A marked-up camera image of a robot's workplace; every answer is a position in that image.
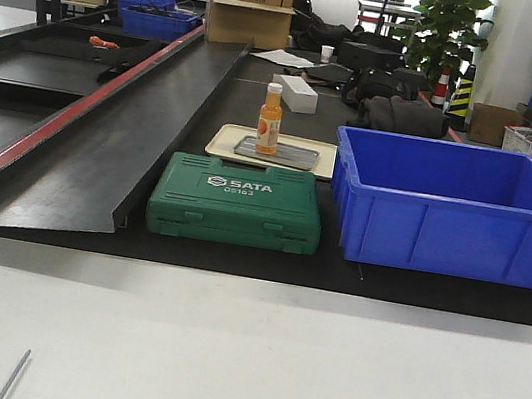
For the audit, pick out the small grey metal tray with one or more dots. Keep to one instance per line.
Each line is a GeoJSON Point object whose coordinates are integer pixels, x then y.
{"type": "Point", "coordinates": [286, 155]}

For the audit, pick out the beige plastic tray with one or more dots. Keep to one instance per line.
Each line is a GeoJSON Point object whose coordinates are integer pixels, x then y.
{"type": "Point", "coordinates": [235, 143]}

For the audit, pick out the green SATA tool case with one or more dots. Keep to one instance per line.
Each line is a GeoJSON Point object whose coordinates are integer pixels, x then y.
{"type": "Point", "coordinates": [200, 197]}

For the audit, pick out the orange juice bottle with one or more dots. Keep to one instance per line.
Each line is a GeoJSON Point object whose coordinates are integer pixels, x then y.
{"type": "Point", "coordinates": [269, 121]}

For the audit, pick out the white rectangular box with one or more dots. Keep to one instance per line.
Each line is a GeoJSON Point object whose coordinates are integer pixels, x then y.
{"type": "Point", "coordinates": [298, 96]}

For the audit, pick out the dark grey bag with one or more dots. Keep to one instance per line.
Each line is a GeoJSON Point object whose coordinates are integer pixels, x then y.
{"type": "Point", "coordinates": [401, 116]}

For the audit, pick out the black backpack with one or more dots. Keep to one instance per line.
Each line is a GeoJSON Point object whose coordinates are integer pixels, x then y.
{"type": "Point", "coordinates": [370, 82]}

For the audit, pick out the white paper cup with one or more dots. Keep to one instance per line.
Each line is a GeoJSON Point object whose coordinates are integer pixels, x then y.
{"type": "Point", "coordinates": [326, 53]}

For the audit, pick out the large blue plastic bin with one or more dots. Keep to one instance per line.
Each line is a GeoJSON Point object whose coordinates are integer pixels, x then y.
{"type": "Point", "coordinates": [435, 206]}

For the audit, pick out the large open cardboard box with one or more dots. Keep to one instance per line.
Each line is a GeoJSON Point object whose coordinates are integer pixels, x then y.
{"type": "Point", "coordinates": [234, 21]}

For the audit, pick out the black metal chute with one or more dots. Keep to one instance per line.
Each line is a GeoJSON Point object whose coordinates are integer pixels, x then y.
{"type": "Point", "coordinates": [92, 162]}

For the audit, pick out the red white traffic cone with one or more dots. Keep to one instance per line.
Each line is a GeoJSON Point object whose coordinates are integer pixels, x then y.
{"type": "Point", "coordinates": [440, 91]}

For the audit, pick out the yellow black traffic cone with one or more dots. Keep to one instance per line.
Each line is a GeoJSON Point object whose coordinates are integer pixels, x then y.
{"type": "Point", "coordinates": [460, 100]}

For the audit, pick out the blue crate with items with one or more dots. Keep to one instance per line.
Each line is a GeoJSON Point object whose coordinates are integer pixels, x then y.
{"type": "Point", "coordinates": [155, 24]}

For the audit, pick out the brown cardboard box on floor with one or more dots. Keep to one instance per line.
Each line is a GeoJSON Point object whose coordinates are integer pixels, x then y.
{"type": "Point", "coordinates": [488, 123]}

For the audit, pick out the green potted plant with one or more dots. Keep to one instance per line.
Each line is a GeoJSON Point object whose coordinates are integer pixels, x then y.
{"type": "Point", "coordinates": [445, 36]}

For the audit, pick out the orange handled tool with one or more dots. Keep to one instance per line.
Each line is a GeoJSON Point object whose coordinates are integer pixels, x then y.
{"type": "Point", "coordinates": [96, 41]}

